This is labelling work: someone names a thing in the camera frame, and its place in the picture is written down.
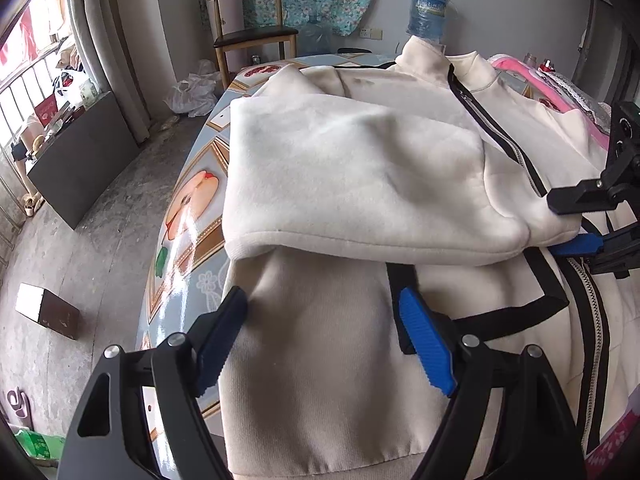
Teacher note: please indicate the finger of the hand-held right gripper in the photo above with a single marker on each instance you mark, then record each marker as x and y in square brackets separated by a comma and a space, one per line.
[577, 246]
[575, 197]

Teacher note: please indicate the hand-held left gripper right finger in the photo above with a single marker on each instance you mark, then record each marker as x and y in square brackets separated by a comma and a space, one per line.
[427, 345]

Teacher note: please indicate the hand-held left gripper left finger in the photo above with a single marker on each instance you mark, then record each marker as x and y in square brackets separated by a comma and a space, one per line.
[220, 345]

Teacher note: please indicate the cream jacket with black trim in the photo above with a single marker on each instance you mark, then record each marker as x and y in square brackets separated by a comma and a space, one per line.
[350, 170]

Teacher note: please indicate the small glass jar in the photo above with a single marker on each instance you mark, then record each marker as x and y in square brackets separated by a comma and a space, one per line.
[531, 57]

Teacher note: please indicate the table with fruit-print cloth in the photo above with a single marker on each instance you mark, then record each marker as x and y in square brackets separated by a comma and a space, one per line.
[192, 210]

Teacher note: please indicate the brown box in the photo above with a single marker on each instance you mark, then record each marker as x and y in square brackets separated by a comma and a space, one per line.
[50, 310]

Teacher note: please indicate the green plastic bottle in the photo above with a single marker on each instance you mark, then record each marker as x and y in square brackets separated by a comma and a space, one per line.
[40, 450]

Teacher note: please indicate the purple slipper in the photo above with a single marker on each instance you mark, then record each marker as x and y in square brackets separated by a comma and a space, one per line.
[17, 402]

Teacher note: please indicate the blue water bottle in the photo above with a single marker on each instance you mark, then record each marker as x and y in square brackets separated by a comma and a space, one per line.
[427, 15]

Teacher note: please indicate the dark grey cabinet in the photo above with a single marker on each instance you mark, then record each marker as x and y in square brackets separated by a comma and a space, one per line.
[85, 160]

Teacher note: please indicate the white plastic bag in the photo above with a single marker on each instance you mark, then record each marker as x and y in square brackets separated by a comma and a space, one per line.
[195, 95]

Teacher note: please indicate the red box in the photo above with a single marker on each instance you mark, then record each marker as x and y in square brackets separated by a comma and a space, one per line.
[47, 111]

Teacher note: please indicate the white bag with goods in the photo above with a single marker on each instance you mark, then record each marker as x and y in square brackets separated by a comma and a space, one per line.
[75, 85]

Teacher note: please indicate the empty clear water bottle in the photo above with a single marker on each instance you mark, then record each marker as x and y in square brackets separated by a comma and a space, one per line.
[315, 35]

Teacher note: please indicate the wooden chair with dark seat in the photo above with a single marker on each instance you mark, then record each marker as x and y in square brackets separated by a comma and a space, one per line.
[250, 37]

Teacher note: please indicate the grey curtain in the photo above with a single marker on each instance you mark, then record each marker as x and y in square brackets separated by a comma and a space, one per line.
[107, 35]

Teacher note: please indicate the white cylinder box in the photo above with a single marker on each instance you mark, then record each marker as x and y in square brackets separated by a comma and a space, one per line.
[231, 15]

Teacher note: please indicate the wall socket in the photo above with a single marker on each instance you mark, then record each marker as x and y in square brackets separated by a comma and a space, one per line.
[371, 33]

